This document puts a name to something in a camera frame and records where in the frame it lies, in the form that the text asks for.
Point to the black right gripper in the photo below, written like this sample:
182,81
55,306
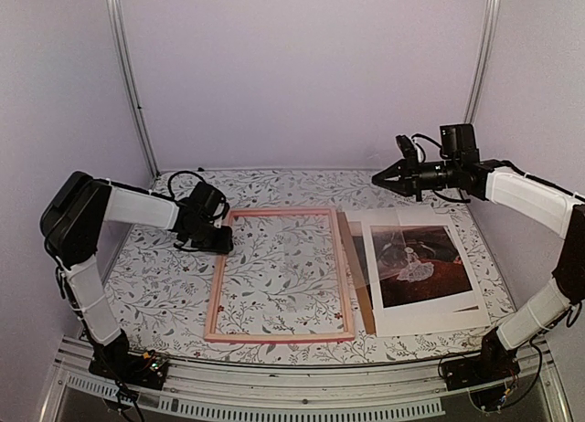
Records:
409,179

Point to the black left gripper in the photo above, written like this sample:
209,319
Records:
224,245

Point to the clear acrylic sheet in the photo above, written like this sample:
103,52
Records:
395,242

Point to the canyon landscape photo print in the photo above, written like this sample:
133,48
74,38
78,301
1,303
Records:
449,288

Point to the pink wooden picture frame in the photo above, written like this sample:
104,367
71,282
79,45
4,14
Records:
279,335

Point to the white mat board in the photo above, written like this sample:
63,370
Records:
418,319

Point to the brown fibreboard backing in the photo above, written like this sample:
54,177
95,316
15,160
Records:
359,282

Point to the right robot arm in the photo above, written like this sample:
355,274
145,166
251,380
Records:
545,220

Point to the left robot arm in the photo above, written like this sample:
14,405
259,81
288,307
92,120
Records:
71,228

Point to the perforated metal strip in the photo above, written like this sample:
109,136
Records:
217,392

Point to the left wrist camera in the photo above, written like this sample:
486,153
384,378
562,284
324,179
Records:
207,201

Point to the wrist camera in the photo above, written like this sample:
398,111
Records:
207,201
412,153

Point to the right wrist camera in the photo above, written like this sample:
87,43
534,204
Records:
412,153

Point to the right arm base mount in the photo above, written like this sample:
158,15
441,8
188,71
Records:
464,370

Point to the right aluminium corner post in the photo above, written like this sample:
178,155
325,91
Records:
487,38

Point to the aluminium corner post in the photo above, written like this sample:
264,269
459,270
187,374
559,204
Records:
114,8
487,38

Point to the aluminium front rail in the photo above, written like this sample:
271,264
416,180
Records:
536,394

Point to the left aluminium corner post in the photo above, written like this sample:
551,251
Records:
114,8

